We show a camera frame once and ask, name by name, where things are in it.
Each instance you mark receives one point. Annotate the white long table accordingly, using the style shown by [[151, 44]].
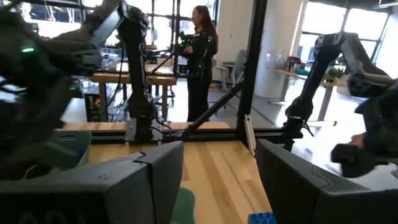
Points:
[[326, 90]]

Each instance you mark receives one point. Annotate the black desktop computer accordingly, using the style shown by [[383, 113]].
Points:
[[94, 105]]

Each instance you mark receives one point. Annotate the grey office chair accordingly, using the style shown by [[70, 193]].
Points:
[[237, 67]]

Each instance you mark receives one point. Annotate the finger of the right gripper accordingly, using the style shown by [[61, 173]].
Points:
[[25, 155]]

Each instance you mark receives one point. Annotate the silver aluminium bracket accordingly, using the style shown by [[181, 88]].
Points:
[[249, 133]]

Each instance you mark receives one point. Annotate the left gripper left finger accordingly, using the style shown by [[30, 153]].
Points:
[[93, 199]]

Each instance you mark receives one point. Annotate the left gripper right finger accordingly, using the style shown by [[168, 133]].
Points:
[[326, 205]]

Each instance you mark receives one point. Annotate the person's hand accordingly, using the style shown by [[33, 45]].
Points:
[[357, 141]]

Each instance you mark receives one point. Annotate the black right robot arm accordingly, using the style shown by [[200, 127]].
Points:
[[138, 77]]

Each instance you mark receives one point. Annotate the green plastic bin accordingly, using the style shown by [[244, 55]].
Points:
[[185, 208]]

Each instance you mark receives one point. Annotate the wooden work table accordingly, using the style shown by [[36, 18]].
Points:
[[155, 80]]

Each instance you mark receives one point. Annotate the black aluminium table frame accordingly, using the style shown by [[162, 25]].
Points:
[[253, 62]]

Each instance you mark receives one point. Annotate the person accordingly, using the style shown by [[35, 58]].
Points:
[[199, 93]]

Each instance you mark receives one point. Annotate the blue toy block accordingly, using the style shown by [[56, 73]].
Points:
[[261, 218]]

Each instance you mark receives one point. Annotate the green potted plant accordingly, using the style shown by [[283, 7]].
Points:
[[333, 74]]

